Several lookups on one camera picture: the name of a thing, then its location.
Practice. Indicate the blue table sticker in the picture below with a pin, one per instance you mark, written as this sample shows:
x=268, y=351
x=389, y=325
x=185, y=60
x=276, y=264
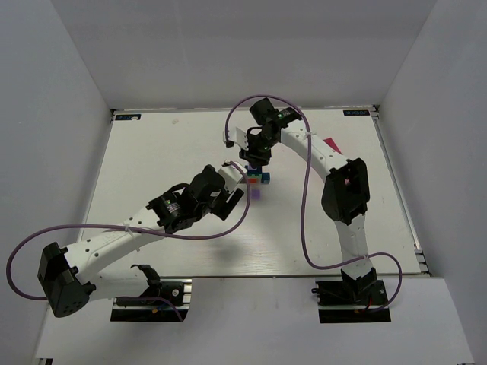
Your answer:
x=356, y=112
x=127, y=117

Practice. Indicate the pink plastic box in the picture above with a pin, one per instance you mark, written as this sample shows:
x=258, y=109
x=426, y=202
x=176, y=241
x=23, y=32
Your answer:
x=332, y=144

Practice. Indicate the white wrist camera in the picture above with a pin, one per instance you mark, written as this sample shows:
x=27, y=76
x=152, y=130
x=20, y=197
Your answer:
x=233, y=174
x=235, y=137

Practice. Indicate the right blue table sticker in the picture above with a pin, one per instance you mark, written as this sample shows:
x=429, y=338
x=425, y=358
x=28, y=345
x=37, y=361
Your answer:
x=356, y=112

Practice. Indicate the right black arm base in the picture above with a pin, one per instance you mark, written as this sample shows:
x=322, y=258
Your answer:
x=337, y=306

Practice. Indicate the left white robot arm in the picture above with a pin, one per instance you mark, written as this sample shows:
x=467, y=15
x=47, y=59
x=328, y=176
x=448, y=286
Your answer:
x=73, y=275

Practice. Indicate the left blue table sticker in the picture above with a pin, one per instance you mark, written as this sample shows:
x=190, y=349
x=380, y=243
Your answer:
x=127, y=117

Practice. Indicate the green stepped wood block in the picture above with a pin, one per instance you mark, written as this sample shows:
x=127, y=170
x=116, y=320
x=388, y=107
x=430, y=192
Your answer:
x=255, y=176

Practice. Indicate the blue wood cube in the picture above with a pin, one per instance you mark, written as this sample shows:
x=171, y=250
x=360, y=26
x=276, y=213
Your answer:
x=265, y=178

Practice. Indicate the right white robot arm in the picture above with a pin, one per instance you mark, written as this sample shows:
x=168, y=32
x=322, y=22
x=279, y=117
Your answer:
x=346, y=190

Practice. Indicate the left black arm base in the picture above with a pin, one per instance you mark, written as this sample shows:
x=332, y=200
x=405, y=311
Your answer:
x=166, y=302

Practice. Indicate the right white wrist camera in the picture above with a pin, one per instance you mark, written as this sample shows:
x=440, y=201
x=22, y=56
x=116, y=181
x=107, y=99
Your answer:
x=235, y=137

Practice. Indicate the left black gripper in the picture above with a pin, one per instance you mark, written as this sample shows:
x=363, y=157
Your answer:
x=222, y=203

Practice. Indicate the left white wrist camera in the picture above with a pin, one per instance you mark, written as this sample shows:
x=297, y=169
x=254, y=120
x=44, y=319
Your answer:
x=233, y=174

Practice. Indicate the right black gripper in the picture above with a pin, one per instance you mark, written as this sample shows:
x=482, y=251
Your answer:
x=255, y=156

